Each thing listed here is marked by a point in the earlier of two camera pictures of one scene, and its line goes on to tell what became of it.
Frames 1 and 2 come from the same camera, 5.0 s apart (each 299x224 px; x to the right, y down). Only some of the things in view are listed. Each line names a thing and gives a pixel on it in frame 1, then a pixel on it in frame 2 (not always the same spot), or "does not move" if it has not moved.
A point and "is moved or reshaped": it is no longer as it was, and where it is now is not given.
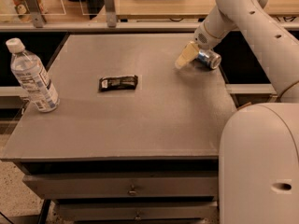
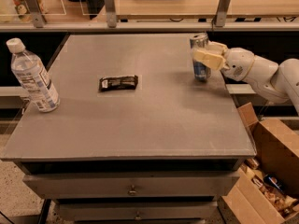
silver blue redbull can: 209,59 is moved or reshaped
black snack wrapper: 118,83 does not move
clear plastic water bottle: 33,77 does not move
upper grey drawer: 124,185 does not move
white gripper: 206,38 → 239,64
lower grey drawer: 135,211 does not move
